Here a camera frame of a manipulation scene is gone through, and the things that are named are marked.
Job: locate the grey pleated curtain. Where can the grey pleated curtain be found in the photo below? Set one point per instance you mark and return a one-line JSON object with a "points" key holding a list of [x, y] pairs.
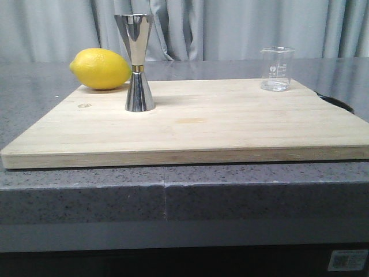
{"points": [[55, 31]]}

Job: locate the black cutting board handle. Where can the black cutting board handle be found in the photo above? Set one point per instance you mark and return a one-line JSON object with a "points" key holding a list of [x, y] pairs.
{"points": [[336, 102]]}

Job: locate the yellow lemon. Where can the yellow lemon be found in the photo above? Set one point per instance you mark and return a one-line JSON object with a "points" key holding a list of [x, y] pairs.
{"points": [[99, 68]]}

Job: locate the white QR code label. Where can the white QR code label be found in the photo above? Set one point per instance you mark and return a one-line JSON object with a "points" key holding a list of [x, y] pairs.
{"points": [[347, 260]]}

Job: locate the light wooden cutting board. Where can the light wooden cutting board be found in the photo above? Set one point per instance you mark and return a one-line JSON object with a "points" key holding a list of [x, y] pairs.
{"points": [[194, 121]]}

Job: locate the steel double jigger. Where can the steel double jigger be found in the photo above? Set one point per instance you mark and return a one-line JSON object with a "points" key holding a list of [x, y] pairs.
{"points": [[135, 31]]}

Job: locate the clear glass measuring beaker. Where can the clear glass measuring beaker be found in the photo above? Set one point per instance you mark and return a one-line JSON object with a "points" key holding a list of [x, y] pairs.
{"points": [[276, 68]]}

